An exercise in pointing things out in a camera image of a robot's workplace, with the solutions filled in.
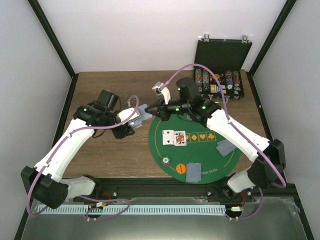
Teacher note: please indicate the blue patterned card deck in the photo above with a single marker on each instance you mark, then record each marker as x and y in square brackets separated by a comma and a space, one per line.
[135, 124]

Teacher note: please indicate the face up ace diamonds card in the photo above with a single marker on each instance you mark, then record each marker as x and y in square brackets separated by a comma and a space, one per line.
[143, 115]

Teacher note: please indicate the black poker chip case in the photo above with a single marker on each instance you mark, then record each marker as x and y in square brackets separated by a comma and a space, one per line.
[221, 55]

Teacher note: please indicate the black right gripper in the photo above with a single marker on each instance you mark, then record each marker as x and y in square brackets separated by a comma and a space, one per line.
[162, 113]

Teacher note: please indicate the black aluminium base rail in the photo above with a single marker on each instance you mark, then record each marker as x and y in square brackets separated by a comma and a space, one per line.
[160, 187]

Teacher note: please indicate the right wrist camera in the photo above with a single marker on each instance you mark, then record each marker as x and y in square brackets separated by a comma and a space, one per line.
[162, 90]

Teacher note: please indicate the light blue slotted cable duct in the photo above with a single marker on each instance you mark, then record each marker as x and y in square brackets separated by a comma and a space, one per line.
[78, 209]

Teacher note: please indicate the orange round blind button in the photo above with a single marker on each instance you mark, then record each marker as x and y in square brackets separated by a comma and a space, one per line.
[181, 169]

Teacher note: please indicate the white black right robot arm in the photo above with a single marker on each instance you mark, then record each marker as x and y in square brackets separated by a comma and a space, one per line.
[267, 157]

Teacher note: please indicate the round green poker mat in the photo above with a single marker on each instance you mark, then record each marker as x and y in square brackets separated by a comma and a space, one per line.
[200, 148]

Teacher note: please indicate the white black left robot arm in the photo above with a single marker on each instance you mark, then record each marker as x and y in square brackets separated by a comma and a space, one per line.
[81, 128]

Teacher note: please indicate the chip row in case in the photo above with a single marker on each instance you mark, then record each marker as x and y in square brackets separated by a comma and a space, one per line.
[229, 80]
[198, 78]
[236, 82]
[205, 81]

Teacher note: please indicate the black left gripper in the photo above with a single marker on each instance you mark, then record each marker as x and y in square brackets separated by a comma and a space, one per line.
[123, 132]

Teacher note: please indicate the face up community card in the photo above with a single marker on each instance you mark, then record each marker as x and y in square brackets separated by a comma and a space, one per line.
[168, 137]

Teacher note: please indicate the face up queen card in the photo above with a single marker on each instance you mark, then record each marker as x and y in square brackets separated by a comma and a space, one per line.
[180, 138]

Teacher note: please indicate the dealt blue card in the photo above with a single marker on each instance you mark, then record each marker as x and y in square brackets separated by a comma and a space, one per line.
[225, 147]
[196, 172]
[191, 172]

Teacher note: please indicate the blue card box in case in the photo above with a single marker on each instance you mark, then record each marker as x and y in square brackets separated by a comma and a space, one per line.
[222, 89]

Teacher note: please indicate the yellow card box in case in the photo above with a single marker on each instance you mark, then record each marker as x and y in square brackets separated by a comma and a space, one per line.
[213, 88]

